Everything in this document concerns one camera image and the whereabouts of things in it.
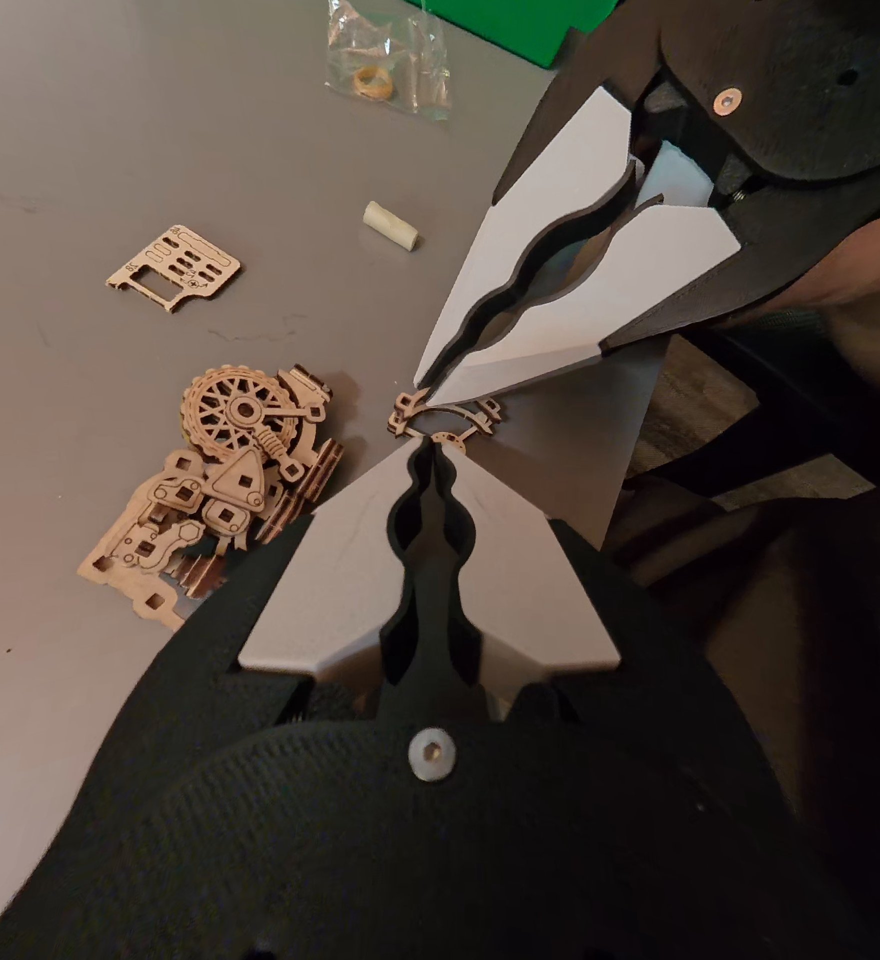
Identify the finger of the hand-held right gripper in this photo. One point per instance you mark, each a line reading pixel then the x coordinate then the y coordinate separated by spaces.
pixel 620 285
pixel 530 225

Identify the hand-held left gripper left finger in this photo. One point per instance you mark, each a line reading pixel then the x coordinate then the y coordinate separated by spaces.
pixel 312 600

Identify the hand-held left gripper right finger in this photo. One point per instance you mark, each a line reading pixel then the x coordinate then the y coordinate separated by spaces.
pixel 537 600

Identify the small wooden arc piece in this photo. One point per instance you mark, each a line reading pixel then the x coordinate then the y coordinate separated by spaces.
pixel 407 411

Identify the grey desk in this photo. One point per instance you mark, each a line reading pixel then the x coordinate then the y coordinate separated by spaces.
pixel 109 112

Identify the person's right hand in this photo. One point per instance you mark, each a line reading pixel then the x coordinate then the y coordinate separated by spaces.
pixel 852 270

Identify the small cream cylinder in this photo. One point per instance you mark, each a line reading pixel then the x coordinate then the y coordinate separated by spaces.
pixel 391 226

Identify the green plastic bin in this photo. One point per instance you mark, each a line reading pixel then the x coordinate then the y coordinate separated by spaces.
pixel 500 22

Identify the wooden mechanical model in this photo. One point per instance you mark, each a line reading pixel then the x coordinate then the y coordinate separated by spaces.
pixel 109 566

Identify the clear plastic bag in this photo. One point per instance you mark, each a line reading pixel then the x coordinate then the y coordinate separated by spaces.
pixel 417 45

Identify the coiled yellow rubber band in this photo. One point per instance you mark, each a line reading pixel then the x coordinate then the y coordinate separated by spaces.
pixel 356 81

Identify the black office chair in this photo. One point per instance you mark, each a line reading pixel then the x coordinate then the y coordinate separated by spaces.
pixel 822 405

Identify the person's brown trousers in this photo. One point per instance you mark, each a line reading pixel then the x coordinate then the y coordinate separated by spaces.
pixel 822 637

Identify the slotted small wooden card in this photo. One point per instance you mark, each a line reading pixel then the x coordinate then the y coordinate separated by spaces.
pixel 211 279

